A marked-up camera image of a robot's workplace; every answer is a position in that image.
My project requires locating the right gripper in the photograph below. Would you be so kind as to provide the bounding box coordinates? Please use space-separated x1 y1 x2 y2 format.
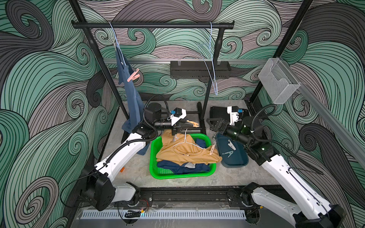
207 118 252 147

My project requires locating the tan cartoon print t-shirt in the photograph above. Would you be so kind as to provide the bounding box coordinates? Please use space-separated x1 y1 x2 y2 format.
156 130 222 165

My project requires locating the clear mesh wall bin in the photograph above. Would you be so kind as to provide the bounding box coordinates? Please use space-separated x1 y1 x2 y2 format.
258 58 300 105

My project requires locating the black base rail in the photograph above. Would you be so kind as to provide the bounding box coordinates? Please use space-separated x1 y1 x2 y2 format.
113 186 303 209

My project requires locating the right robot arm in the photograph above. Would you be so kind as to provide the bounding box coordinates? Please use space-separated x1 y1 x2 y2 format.
206 104 347 228

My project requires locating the green plastic basket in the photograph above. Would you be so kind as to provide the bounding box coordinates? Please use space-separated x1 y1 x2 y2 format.
149 136 217 180

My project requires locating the black clothes rack frame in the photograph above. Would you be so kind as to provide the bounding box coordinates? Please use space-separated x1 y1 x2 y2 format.
71 21 235 135

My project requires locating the navy Mickey print t-shirt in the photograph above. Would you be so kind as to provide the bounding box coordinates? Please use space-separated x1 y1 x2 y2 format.
156 138 212 175

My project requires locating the black ribbed case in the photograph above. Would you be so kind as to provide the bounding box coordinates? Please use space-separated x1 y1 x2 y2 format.
209 106 230 121

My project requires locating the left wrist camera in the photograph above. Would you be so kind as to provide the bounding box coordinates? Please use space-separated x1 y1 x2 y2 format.
170 107 187 126

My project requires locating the slate blue t-shirt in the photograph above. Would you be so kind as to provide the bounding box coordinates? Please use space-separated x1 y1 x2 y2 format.
115 47 150 156

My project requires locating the white slotted cable duct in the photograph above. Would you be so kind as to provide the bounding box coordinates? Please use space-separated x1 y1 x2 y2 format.
80 209 246 220

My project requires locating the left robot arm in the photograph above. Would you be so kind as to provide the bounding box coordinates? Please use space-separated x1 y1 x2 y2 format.
79 101 199 211

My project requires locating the light blue wire hanger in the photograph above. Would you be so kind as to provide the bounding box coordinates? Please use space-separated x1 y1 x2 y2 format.
198 22 218 96

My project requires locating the white wire hanger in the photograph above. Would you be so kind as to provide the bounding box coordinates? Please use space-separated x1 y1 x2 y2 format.
173 129 203 149

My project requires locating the teal plastic tray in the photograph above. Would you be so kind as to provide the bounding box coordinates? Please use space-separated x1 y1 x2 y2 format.
216 133 249 168

